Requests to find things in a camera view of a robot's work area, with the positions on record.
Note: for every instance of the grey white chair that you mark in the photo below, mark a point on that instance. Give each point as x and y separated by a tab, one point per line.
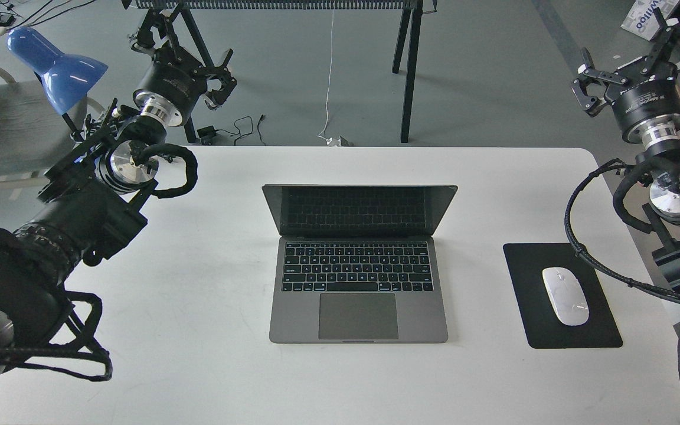
33	136

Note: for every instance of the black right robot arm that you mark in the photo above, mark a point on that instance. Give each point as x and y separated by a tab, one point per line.
648	197

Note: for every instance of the white computer mouse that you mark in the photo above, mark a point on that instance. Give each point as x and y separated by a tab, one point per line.
566	296

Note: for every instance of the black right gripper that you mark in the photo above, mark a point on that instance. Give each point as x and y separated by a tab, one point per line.
650	100

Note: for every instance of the black power adapter with cable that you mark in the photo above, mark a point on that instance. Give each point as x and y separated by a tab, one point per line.
243	127

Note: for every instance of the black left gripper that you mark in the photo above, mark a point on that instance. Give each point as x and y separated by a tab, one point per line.
174	81

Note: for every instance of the grey open laptop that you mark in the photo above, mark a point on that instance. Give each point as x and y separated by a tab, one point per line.
357	263

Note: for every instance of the white cardboard box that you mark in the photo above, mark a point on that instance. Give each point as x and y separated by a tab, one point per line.
640	20

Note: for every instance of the black mouse pad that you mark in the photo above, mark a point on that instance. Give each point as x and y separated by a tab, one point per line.
543	329

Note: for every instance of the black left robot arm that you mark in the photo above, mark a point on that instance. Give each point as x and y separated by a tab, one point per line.
94	195

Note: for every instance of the blue desk lamp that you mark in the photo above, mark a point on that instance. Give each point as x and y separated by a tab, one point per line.
66	78

